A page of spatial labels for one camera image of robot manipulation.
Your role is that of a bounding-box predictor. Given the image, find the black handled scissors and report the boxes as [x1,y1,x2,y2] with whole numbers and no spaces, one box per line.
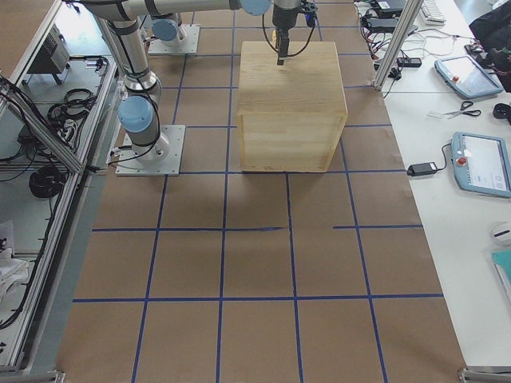
[443,101,481,119]

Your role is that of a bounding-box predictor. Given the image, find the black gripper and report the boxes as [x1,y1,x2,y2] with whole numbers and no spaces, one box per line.
[272,0,299,65]

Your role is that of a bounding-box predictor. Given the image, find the black power brick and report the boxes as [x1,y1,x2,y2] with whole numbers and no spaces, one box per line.
[406,162,438,177]

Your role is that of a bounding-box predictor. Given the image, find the wooden drawer cabinet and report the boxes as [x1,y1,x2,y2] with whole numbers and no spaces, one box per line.
[236,41,348,172]

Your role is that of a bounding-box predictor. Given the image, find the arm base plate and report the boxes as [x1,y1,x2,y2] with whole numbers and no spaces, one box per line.
[115,124,186,176]
[149,23,200,56]

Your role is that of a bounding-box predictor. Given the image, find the far teach pendant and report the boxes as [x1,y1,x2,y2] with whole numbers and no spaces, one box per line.
[434,55,504,99]

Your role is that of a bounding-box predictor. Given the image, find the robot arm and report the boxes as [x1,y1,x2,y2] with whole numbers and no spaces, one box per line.
[141,13,186,44]
[81,1,306,164]

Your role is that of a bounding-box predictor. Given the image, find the teach pendant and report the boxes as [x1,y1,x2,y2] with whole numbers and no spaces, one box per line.
[451,132,510,199]
[434,55,504,99]

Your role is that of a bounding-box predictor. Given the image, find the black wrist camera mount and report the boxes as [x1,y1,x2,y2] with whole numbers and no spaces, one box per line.
[299,0,317,28]

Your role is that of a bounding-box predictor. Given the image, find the aluminium frame post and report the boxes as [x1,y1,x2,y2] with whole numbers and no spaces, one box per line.
[374,0,423,90]

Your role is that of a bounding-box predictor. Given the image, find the near teach pendant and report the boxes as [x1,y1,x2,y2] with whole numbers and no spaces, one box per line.
[451,132,510,199]

